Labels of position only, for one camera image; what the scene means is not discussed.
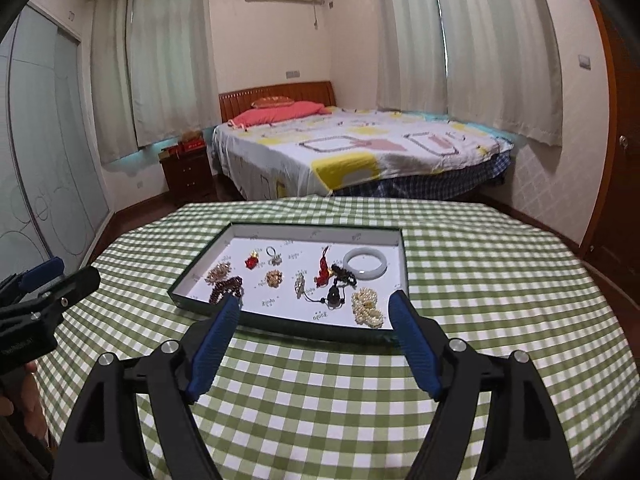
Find white pearl bead cluster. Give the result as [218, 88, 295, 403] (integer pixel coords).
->
[352, 287, 384, 330]

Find dark red bead bracelet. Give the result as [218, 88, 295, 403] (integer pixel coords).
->
[207, 275, 245, 305]

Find white jade bangle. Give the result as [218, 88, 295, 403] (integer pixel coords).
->
[343, 247, 388, 281]

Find pearl gold cluster brooch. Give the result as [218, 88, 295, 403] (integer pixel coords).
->
[205, 261, 232, 286]

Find dark gourd pendant necklace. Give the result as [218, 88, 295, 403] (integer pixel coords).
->
[304, 263, 359, 309]

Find rose gold flower brooch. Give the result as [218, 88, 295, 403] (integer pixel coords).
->
[265, 270, 283, 288]

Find small red tassel charm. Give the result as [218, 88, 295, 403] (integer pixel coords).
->
[245, 252, 259, 270]

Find red knot gold coin charm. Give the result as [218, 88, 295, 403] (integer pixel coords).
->
[314, 246, 331, 288]

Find silver rhinestone hair clip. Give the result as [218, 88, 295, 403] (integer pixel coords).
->
[294, 272, 306, 299]

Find person's left hand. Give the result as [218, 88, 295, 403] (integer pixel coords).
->
[1, 361, 48, 441]

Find glass sliding wardrobe door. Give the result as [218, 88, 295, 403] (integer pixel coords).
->
[1, 6, 110, 276]

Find green white checkered tablecloth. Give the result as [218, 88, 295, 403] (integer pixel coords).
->
[34, 195, 640, 480]

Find green shallow box tray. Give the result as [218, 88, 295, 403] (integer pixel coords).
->
[168, 222, 409, 346]

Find dark wooden nightstand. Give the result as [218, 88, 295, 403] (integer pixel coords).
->
[160, 146, 217, 206]

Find red boxes on nightstand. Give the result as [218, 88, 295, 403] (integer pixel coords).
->
[158, 130, 205, 160]

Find bed with patterned sheet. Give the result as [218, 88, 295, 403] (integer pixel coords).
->
[210, 107, 513, 200]

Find white curtain left window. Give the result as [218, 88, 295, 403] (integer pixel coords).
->
[90, 0, 220, 165]

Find white curtain window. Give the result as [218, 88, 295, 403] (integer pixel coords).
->
[90, 0, 220, 165]
[376, 0, 563, 146]

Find brown wooden door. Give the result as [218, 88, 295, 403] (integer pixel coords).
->
[580, 0, 639, 299]

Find wooden headboard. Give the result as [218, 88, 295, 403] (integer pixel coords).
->
[219, 80, 336, 122]

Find red pillow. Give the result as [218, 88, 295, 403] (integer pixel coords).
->
[228, 101, 331, 129]

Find white curtain right window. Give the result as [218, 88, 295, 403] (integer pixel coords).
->
[376, 0, 563, 146]

